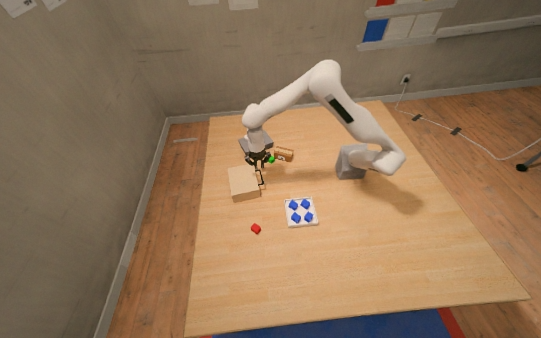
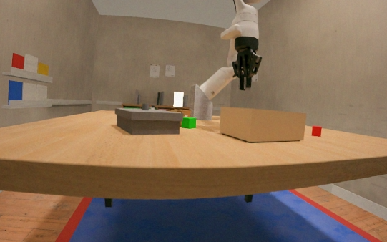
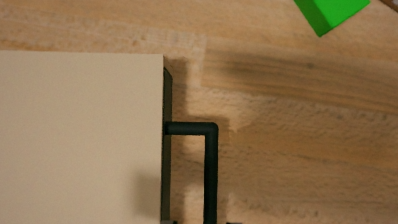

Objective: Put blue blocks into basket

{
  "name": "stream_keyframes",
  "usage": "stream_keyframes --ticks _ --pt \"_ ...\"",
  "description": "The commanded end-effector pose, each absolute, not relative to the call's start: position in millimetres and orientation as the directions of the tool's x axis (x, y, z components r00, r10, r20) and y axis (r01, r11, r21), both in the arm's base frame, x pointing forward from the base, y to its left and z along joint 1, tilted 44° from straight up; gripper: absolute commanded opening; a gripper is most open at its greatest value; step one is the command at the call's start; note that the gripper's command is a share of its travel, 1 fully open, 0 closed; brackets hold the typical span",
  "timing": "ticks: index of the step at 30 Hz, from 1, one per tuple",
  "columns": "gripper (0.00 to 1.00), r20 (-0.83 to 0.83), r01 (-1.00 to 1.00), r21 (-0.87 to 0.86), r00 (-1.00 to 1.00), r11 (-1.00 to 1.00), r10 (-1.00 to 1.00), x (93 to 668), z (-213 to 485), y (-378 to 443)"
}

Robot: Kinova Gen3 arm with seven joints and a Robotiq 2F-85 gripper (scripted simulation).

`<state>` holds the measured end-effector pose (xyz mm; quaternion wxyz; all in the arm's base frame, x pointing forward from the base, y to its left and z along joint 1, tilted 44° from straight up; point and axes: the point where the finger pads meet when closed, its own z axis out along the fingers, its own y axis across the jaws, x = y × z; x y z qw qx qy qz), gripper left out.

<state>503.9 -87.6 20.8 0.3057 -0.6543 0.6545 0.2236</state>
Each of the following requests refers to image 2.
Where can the green block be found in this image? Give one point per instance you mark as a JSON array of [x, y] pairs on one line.
[[189, 123]]

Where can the red block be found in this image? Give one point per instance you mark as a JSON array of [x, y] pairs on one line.
[[316, 131]]

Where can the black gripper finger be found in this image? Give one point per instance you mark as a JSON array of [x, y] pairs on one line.
[[253, 69], [237, 68]]

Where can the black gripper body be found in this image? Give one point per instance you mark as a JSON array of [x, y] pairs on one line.
[[246, 45]]

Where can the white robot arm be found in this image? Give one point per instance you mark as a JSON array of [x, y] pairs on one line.
[[244, 24]]

